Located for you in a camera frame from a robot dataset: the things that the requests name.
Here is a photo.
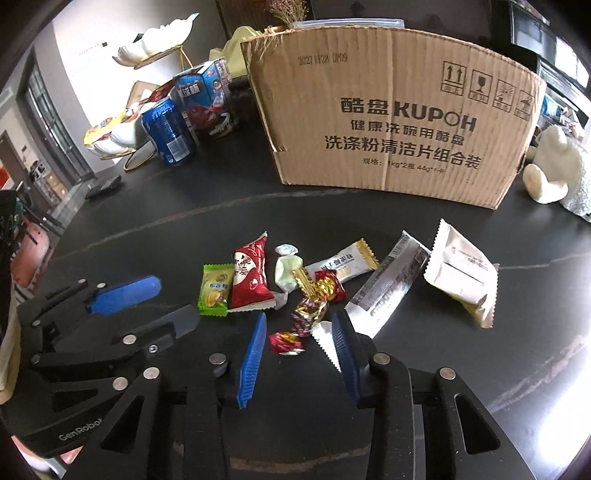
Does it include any silver long snack bar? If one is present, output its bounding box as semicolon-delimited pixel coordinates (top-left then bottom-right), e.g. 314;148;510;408
345;231;431;338

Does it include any red gold candy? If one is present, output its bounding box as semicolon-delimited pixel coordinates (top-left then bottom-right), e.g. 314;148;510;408
269;267;346;356

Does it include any red white snack packet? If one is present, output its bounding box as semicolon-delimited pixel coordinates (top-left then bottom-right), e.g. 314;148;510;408
229;231;276;312

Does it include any white gold candy packet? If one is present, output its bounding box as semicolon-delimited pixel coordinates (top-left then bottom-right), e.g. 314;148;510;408
304;239;379;283

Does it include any green snack packet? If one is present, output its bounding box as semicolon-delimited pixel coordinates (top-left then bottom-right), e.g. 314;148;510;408
197;263;235;317

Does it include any pale green candy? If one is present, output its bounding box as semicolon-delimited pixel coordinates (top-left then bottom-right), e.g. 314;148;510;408
273;244;304;310

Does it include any beige large snack pouch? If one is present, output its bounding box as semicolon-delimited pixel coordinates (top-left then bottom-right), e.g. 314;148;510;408
424;219;498;329

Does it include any person left hand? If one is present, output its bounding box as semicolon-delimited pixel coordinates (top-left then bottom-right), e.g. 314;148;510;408
11;435;82;465

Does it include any black remote control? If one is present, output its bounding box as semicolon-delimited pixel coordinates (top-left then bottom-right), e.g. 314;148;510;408
85;175;122;200

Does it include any white lower shell bowl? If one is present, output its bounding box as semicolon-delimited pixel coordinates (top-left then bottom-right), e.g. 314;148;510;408
84;113;146;160

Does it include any white shell bowl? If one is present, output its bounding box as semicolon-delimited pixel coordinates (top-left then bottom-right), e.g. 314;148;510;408
84;113;146;160
112;13;199;70

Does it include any yellow snack bag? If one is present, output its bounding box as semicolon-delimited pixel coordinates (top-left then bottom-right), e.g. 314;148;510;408
83;112;125;148

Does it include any blue pepsi can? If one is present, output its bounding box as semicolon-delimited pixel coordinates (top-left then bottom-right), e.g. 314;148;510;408
141;97;195;165

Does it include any brown cardboard box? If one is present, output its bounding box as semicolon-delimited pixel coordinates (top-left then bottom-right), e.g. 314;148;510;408
242;26;546;209

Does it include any white upper shell bowl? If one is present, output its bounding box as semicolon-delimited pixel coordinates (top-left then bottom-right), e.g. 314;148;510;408
112;13;199;70

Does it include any white plush sheep toy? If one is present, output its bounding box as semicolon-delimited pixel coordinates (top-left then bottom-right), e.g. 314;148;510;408
523;125;590;222

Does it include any yellow mountain shaped box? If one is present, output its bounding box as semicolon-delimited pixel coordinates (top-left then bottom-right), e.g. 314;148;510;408
208;26;262;79

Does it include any dried flower bouquet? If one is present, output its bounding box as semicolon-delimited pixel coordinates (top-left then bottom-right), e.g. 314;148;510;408
266;0;308;27

